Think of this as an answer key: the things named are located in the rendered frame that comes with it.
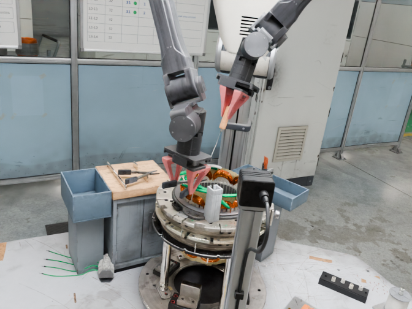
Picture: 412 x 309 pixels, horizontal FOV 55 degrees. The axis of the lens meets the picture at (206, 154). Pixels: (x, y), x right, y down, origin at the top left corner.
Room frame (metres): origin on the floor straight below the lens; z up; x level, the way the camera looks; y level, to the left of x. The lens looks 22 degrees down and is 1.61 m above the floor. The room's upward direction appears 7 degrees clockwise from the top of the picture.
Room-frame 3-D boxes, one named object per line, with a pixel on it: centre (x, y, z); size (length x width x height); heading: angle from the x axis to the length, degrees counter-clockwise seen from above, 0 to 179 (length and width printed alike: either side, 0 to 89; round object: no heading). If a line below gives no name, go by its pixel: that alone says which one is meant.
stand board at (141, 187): (1.12, 0.21, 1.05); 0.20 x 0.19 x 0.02; 122
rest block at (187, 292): (0.86, 0.00, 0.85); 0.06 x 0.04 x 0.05; 77
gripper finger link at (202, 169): (0.86, 0.03, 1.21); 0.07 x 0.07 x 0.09; 52
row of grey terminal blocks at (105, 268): (1.00, 0.27, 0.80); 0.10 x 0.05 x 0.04; 13
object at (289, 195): (1.20, -0.22, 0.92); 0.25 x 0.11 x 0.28; 51
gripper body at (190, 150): (0.87, 0.04, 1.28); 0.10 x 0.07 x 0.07; 52
